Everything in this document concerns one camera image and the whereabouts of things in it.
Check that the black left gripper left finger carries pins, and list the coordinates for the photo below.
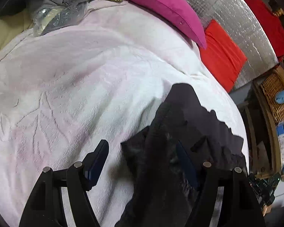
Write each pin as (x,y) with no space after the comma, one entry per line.
(44,206)

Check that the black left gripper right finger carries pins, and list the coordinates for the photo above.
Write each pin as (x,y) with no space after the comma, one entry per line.
(225,197)

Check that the dark plaid padded jacket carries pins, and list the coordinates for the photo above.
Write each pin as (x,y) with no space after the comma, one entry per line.
(164,159)

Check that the wooden shelf unit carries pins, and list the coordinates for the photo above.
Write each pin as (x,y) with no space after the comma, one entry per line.
(262,138)

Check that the white pink bed blanket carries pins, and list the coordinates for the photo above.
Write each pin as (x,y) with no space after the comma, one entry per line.
(63,92)

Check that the red pillow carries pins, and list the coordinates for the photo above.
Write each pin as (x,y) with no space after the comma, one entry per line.
(222,57)

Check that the beige bed sheet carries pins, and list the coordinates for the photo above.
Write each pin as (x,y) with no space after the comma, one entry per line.
(12,25)

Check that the red hanging cloth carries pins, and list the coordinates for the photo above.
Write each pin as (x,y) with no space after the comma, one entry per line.
(271,25)

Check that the clear plastic bag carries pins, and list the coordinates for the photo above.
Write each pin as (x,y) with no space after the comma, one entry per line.
(51,19)

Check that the magenta pillow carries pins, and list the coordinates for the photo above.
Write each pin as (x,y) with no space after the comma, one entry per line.
(181,15)

